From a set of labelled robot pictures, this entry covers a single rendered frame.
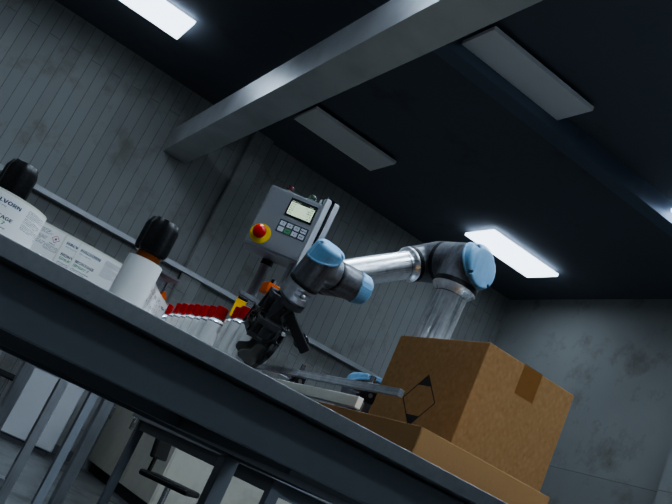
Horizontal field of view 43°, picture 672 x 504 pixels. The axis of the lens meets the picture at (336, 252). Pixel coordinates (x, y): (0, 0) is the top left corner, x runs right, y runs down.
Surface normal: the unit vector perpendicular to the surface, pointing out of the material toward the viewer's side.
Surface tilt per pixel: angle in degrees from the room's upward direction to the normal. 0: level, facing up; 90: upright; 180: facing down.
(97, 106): 90
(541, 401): 90
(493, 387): 90
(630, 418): 90
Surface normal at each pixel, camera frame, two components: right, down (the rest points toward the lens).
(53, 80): 0.47, -0.05
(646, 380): -0.78, -0.48
